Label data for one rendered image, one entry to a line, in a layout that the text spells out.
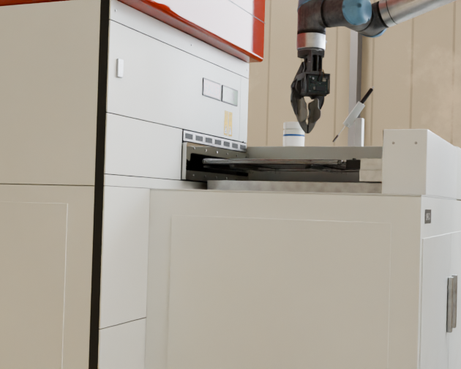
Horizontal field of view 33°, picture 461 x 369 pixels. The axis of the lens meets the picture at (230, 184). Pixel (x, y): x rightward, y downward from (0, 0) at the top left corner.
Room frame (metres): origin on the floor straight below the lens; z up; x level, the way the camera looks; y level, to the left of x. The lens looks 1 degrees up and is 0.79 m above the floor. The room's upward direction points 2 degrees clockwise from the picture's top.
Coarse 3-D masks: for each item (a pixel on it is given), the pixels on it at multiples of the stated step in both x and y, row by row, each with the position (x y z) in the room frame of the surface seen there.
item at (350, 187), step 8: (208, 184) 2.09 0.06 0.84; (216, 184) 2.08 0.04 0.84; (224, 184) 2.07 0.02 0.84; (232, 184) 2.06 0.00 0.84; (240, 184) 2.05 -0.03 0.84; (248, 184) 2.04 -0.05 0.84; (256, 184) 2.03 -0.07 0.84; (264, 184) 2.03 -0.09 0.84; (272, 184) 2.02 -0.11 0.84; (280, 184) 2.01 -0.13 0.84; (288, 184) 2.00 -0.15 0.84; (296, 184) 1.99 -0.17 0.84; (304, 184) 1.98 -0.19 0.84; (312, 184) 1.98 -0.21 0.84; (320, 184) 1.97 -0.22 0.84; (328, 184) 1.96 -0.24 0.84; (336, 184) 1.95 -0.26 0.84; (344, 184) 1.95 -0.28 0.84; (352, 184) 1.94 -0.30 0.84; (360, 184) 1.93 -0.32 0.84; (368, 184) 1.92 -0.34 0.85; (376, 184) 1.92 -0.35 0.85; (320, 192) 1.97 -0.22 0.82; (328, 192) 1.96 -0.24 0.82; (336, 192) 1.95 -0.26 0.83; (344, 192) 1.95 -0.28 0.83; (352, 192) 1.94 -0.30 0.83; (360, 192) 1.93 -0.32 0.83; (368, 192) 1.92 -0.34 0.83; (376, 192) 1.92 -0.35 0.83
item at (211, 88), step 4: (204, 80) 2.11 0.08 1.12; (204, 84) 2.11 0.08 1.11; (208, 84) 2.13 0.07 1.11; (212, 84) 2.16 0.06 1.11; (216, 84) 2.18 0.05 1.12; (204, 88) 2.11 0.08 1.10; (208, 88) 2.13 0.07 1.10; (212, 88) 2.16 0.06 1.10; (216, 88) 2.18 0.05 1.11; (204, 92) 2.11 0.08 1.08; (208, 92) 2.13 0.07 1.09; (212, 92) 2.16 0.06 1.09; (216, 92) 2.18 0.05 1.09; (212, 96) 2.16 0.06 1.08; (216, 96) 2.18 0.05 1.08
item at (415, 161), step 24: (384, 144) 1.70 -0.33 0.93; (408, 144) 1.68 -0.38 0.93; (432, 144) 1.74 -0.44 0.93; (384, 168) 1.70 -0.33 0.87; (408, 168) 1.68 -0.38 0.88; (432, 168) 1.74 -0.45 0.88; (456, 168) 2.15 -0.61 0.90; (384, 192) 1.70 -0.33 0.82; (408, 192) 1.68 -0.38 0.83; (432, 192) 1.75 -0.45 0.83; (456, 192) 2.16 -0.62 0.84
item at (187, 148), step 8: (184, 144) 2.00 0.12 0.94; (192, 144) 2.03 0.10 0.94; (184, 152) 2.00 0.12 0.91; (192, 152) 2.03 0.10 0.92; (200, 152) 2.08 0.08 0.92; (208, 152) 2.12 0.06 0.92; (216, 152) 2.17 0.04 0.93; (224, 152) 2.22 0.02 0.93; (232, 152) 2.28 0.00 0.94; (240, 152) 2.33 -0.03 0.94; (184, 160) 2.00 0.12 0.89; (184, 168) 2.00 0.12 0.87; (184, 176) 2.00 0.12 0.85; (192, 176) 2.03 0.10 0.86; (200, 176) 2.08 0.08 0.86; (208, 176) 2.12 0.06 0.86; (216, 176) 2.17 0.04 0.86; (224, 176) 2.23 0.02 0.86; (232, 176) 2.28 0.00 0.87; (240, 176) 2.34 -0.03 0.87; (248, 176) 2.40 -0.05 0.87
